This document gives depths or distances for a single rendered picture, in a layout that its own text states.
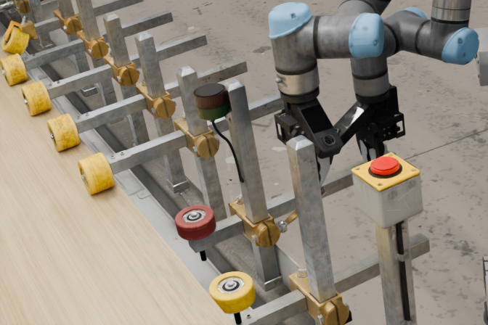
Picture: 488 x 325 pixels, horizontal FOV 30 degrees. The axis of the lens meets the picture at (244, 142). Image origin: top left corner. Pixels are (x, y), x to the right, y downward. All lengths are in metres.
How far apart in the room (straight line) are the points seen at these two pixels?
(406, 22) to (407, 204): 0.70
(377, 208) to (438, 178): 2.27
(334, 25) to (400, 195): 0.39
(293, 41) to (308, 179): 0.24
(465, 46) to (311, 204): 0.49
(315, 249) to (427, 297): 1.39
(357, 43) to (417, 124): 2.39
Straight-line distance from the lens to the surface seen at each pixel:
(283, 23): 1.55
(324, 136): 1.60
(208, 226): 1.82
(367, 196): 1.29
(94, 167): 1.97
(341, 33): 1.54
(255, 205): 1.83
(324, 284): 1.67
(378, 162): 1.29
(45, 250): 1.88
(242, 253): 2.06
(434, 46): 1.86
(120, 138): 2.67
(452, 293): 2.99
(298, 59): 1.58
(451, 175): 3.55
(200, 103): 1.68
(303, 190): 1.54
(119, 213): 1.92
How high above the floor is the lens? 1.90
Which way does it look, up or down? 29 degrees down
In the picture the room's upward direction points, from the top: 11 degrees counter-clockwise
